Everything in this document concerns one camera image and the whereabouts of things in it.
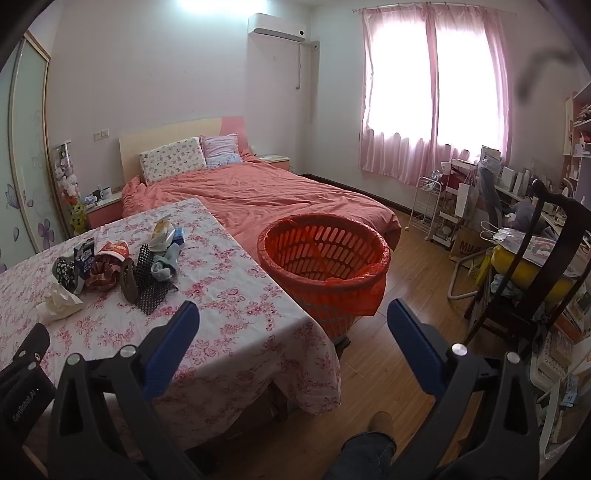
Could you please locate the wardrobe door with flower decals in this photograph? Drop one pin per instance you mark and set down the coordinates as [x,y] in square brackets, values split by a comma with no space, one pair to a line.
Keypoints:
[27,161]

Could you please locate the dark wooden chair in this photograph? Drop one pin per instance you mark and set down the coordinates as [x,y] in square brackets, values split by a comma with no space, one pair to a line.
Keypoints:
[549,203]

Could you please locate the wooden headboard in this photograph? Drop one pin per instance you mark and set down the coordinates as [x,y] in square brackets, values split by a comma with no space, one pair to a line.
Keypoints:
[161,134]

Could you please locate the hanging plush toy holder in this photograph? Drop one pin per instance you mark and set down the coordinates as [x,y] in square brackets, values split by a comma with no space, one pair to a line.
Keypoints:
[69,180]

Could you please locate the black mesh sheet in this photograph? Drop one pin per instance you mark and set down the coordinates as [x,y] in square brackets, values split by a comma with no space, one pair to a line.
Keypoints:
[150,290]

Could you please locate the yellow white snack packet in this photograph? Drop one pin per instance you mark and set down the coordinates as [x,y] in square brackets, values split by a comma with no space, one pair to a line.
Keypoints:
[161,233]

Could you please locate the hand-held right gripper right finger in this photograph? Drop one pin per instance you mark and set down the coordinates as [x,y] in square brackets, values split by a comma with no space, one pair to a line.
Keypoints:
[415,344]

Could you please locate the light blue cloth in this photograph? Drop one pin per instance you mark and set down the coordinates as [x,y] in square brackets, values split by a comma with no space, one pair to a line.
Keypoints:
[166,266]

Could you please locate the white bookshelf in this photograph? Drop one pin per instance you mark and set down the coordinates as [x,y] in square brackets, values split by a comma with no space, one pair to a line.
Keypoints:
[579,134]

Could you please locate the yellow bag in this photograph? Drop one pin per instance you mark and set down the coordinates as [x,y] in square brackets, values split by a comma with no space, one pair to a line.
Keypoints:
[526,272]

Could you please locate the pink floral tablecloth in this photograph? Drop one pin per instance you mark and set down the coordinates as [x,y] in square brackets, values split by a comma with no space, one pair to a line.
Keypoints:
[221,300]

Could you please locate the white air conditioner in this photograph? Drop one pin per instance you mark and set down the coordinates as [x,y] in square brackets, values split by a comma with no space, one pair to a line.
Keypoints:
[277,25]

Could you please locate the red snack wrapper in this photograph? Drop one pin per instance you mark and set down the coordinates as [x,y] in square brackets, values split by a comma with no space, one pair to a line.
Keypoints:
[113,251]

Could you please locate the pink striped pillow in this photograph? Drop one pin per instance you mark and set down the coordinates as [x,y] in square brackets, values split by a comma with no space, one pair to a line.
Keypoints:
[221,150]

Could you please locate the black floral wrapper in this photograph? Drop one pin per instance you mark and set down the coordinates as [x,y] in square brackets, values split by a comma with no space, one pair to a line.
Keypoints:
[64,273]

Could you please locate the person's leg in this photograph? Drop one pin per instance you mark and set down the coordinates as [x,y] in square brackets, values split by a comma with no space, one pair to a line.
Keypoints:
[364,454]

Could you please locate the white wall socket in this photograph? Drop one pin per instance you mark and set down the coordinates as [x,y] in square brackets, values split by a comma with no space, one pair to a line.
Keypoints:
[101,134]

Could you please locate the white crumpled paper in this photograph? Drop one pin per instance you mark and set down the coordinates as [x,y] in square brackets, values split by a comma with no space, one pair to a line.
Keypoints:
[57,302]

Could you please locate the red plaid scrunchie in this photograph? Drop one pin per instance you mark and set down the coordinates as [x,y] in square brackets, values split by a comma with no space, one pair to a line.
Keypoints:
[104,275]

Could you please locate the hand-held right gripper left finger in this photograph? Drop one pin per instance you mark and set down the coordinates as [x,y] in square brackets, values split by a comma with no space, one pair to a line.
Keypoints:
[170,353]

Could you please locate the pink curtain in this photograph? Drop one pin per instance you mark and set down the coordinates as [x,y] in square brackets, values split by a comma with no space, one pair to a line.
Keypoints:
[397,147]
[471,157]

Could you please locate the dark blue small packet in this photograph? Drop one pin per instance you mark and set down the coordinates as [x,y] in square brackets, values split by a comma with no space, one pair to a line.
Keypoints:
[84,258]

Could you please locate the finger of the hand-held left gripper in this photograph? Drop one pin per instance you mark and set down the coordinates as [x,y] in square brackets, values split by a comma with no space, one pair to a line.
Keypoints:
[34,341]

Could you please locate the floral white pillow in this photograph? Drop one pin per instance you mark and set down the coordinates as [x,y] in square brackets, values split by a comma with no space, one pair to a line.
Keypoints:
[173,159]

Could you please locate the white tube frame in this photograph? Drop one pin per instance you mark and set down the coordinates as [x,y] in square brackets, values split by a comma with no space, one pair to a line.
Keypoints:
[455,281]

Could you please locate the white paper bag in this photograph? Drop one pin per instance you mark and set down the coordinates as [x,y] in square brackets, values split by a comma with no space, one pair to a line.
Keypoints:
[466,201]

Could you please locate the salmon bed duvet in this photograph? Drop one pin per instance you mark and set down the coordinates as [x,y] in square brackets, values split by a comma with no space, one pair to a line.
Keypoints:
[277,194]

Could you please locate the pink nightstand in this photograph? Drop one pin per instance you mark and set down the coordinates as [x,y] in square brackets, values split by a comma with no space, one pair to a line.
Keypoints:
[104,210]
[275,162]

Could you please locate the red plastic basket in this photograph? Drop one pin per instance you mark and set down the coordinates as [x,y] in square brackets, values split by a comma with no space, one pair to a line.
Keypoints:
[323,277]

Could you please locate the brown shoe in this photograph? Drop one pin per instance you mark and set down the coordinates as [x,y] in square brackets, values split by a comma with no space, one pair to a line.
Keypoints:
[382,422]

